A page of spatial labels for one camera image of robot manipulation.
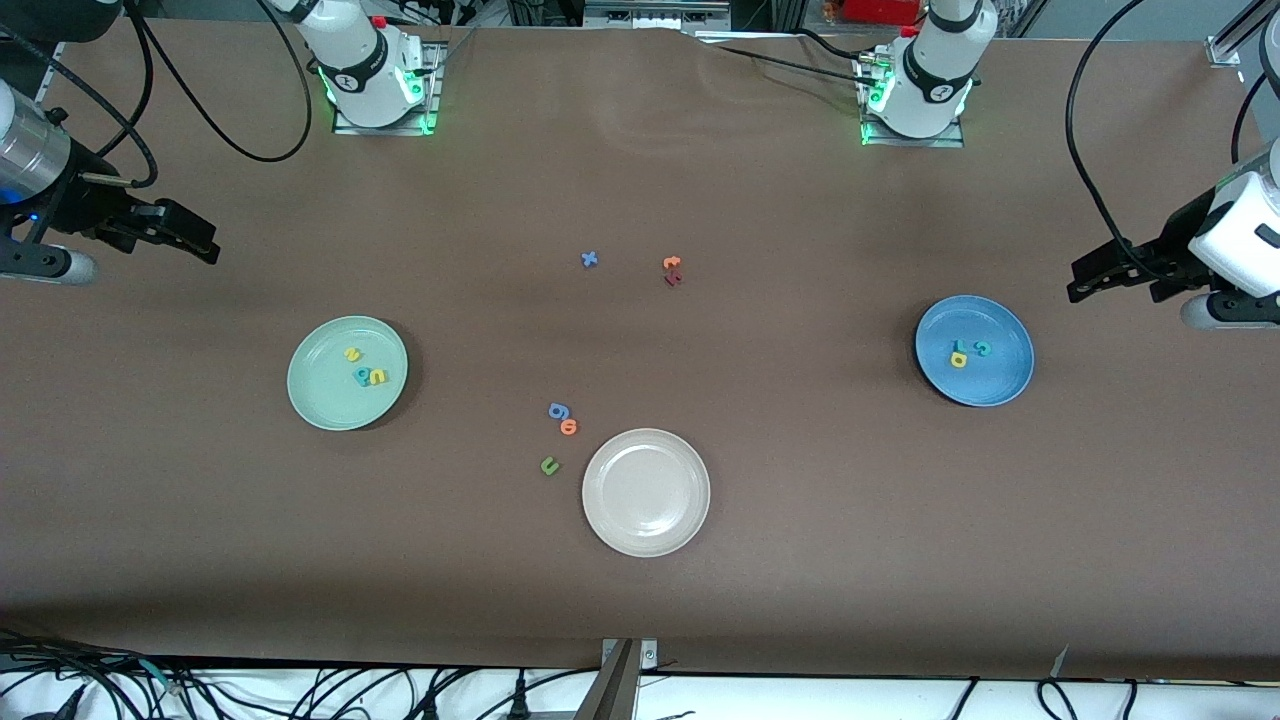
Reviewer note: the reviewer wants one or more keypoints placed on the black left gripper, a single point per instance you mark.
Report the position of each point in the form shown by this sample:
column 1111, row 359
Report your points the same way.
column 1168, row 253

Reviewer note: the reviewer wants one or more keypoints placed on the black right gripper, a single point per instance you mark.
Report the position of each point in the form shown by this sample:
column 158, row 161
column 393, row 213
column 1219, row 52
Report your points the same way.
column 78, row 207

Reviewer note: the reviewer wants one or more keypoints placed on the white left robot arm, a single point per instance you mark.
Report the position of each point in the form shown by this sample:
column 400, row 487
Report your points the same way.
column 930, row 70

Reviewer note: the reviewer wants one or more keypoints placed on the blue plate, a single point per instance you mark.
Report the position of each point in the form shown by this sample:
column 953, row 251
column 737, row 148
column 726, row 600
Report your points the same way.
column 995, row 380

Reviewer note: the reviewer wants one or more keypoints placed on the light green plate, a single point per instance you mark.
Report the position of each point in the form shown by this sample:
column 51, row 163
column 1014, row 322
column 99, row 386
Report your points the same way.
column 325, row 395

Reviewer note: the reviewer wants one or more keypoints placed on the red box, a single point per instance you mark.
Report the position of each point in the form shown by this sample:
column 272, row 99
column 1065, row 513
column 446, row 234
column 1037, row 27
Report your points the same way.
column 880, row 10

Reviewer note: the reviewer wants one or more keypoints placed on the brown table cover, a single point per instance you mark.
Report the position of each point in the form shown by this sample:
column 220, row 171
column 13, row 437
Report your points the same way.
column 900, row 560

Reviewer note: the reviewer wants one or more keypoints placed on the small white paper tag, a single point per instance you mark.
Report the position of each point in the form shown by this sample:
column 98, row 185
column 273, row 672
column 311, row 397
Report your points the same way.
column 1060, row 660

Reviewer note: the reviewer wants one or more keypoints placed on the beige plate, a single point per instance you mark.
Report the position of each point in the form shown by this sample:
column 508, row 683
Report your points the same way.
column 646, row 492

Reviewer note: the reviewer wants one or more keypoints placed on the grey power strip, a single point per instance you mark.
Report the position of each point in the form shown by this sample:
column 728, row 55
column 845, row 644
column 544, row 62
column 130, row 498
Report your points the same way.
column 650, row 15

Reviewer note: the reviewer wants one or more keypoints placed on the black power plug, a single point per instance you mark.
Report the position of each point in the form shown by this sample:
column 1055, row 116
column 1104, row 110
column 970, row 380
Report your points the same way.
column 519, row 700

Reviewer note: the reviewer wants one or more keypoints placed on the dark metal beam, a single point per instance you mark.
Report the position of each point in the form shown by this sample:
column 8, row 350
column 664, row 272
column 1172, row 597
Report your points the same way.
column 610, row 695

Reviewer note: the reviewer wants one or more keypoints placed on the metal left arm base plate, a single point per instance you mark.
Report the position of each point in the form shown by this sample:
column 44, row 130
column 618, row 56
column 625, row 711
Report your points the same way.
column 955, row 142

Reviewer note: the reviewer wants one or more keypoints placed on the aluminium corner bracket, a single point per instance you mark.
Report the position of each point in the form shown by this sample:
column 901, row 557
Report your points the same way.
column 1222, row 52

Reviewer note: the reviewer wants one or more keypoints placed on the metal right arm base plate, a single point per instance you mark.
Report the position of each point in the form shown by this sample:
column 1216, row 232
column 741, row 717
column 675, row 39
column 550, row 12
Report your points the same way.
column 432, row 100

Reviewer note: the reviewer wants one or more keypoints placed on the grey metal clamp bracket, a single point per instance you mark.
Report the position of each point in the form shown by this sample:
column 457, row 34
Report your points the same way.
column 648, row 655

